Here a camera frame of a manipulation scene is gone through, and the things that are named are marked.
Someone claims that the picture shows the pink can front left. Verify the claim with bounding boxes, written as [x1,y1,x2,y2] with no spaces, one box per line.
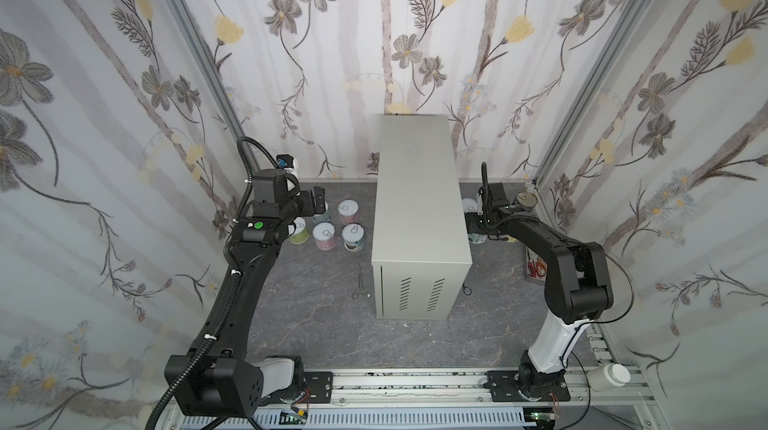
[312,222,338,251]

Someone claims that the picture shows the pink can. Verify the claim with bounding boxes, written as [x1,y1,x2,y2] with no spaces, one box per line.
[312,222,338,251]
[337,199,360,225]

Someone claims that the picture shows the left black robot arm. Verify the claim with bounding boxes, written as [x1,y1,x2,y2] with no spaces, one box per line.
[145,136,326,429]

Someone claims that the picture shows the teal can rear left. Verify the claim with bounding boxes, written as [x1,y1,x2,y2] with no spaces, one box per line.
[311,202,331,225]

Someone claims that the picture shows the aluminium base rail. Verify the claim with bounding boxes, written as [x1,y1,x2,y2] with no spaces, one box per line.
[152,321,667,430]

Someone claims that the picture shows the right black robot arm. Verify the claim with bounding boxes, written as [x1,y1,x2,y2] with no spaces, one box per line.
[467,182,614,401]

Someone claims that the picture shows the pink can rear left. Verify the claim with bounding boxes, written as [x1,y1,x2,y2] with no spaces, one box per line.
[337,199,360,225]

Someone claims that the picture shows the teal coconut can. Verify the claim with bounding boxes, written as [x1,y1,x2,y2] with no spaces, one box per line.
[462,197,487,245]
[341,223,365,252]

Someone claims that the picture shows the dark open tin can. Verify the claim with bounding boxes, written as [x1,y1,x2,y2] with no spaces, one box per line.
[515,190,539,211]

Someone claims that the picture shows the white plastic bottle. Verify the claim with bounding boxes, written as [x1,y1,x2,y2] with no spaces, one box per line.
[587,363,631,392]

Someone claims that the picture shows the grey metal cabinet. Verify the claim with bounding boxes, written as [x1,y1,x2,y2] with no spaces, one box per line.
[371,115,472,320]

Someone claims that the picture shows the green label can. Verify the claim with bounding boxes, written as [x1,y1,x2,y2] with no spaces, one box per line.
[289,217,309,245]

